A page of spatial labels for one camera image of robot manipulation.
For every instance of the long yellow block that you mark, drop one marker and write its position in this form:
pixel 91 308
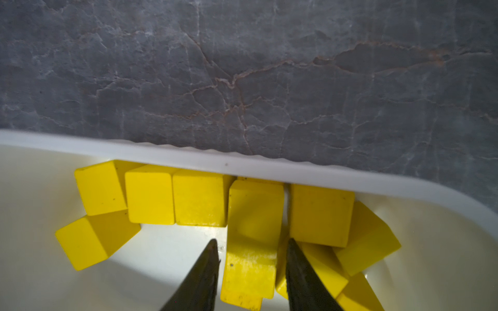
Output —
pixel 255 212

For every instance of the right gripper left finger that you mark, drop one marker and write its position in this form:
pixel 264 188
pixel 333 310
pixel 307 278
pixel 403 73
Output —
pixel 198 290

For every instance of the white plastic bin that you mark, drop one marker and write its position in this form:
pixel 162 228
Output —
pixel 448 258

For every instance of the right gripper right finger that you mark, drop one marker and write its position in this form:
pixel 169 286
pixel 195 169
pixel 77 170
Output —
pixel 305 289

